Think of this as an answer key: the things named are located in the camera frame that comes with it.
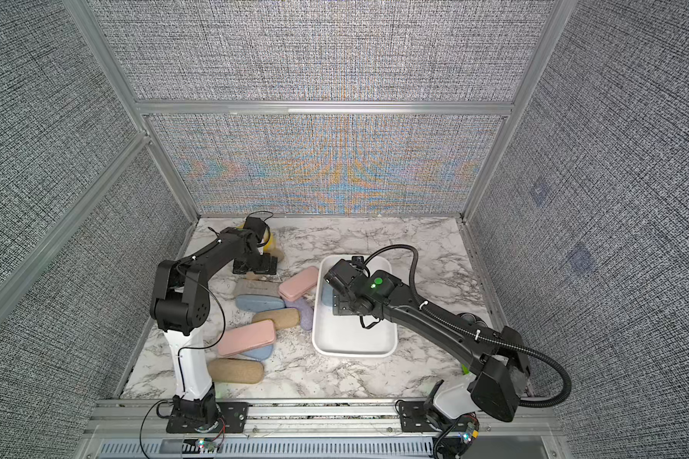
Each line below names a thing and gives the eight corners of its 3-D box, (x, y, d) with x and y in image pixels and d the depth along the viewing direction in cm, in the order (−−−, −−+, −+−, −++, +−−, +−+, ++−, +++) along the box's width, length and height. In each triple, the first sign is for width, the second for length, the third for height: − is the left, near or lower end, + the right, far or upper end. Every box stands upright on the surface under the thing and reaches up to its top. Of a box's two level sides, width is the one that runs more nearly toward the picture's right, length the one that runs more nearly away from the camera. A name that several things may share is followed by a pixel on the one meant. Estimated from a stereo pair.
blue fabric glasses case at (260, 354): (244, 367, 83) (242, 364, 80) (243, 356, 84) (241, 353, 82) (275, 357, 84) (273, 354, 82) (273, 347, 86) (271, 344, 84)
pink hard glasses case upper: (278, 297, 97) (275, 288, 93) (309, 270, 104) (308, 261, 100) (293, 310, 94) (290, 301, 90) (323, 281, 102) (322, 272, 97)
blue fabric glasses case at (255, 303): (238, 313, 95) (233, 306, 90) (241, 302, 97) (236, 294, 93) (284, 313, 95) (281, 306, 90) (286, 302, 97) (283, 294, 93)
